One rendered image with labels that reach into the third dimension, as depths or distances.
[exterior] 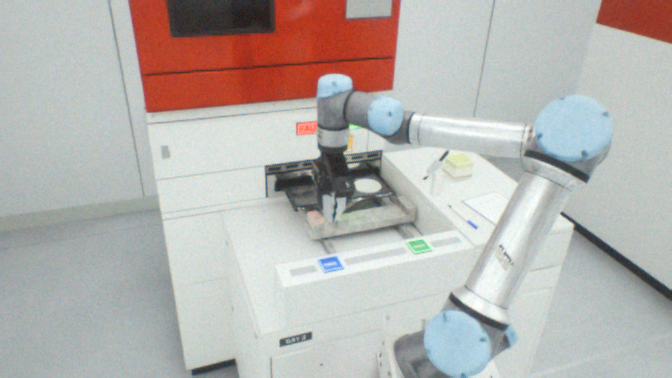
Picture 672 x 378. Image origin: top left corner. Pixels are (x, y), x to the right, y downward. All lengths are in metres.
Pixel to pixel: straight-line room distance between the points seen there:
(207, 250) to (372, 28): 0.97
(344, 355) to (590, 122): 0.78
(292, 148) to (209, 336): 0.87
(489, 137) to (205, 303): 1.35
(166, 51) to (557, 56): 3.31
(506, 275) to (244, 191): 1.12
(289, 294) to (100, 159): 2.25
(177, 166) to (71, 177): 1.74
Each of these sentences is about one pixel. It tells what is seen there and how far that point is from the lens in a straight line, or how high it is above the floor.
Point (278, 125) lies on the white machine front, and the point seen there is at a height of 1.12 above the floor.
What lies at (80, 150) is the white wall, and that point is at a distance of 3.38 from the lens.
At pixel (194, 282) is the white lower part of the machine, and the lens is 2.04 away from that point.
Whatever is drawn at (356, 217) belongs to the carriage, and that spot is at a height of 0.88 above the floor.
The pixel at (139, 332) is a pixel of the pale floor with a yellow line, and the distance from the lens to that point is 2.67.
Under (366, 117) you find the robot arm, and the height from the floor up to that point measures 1.40.
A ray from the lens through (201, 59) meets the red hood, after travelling 1.61.
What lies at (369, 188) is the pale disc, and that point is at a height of 0.90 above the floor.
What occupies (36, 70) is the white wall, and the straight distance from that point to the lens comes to 3.23.
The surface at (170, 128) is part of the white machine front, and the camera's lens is 1.72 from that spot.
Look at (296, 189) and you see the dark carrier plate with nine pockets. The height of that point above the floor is 0.90.
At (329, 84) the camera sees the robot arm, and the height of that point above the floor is 1.46.
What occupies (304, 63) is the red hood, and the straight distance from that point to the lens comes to 1.70.
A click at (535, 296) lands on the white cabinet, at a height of 0.71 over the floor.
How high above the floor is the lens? 1.80
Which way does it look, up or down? 30 degrees down
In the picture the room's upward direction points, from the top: 2 degrees clockwise
